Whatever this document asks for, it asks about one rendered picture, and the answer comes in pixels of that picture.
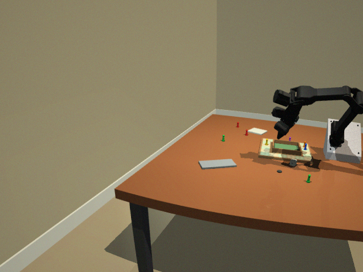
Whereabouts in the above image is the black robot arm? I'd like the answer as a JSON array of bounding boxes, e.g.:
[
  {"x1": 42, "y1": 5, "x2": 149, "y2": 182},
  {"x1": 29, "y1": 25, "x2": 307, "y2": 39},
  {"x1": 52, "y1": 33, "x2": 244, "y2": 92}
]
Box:
[{"x1": 271, "y1": 86, "x2": 363, "y2": 147}]

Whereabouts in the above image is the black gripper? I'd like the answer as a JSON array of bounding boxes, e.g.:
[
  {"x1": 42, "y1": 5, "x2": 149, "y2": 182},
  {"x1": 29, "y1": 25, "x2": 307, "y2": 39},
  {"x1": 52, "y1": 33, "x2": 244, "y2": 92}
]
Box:
[{"x1": 274, "y1": 107, "x2": 299, "y2": 139}]

